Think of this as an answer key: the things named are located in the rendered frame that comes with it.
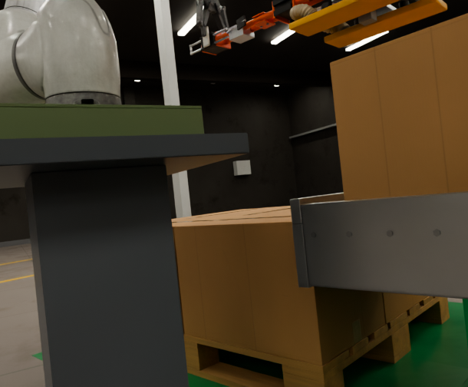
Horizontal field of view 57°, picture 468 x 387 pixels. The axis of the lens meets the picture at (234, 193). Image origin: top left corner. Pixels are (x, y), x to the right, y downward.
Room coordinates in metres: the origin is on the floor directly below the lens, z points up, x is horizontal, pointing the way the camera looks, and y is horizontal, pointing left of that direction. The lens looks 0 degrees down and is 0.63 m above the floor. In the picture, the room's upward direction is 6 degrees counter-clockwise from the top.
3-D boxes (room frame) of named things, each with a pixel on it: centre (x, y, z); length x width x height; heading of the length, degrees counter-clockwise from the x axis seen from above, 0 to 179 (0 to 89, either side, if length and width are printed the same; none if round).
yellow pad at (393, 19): (1.28, -0.49, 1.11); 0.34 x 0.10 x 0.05; 47
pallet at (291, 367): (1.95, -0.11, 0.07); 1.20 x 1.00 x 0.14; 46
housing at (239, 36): (1.53, -0.09, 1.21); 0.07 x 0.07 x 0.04; 47
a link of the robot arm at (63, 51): (0.92, 0.31, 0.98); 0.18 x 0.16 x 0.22; 66
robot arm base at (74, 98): (0.90, 0.29, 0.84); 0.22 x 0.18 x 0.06; 21
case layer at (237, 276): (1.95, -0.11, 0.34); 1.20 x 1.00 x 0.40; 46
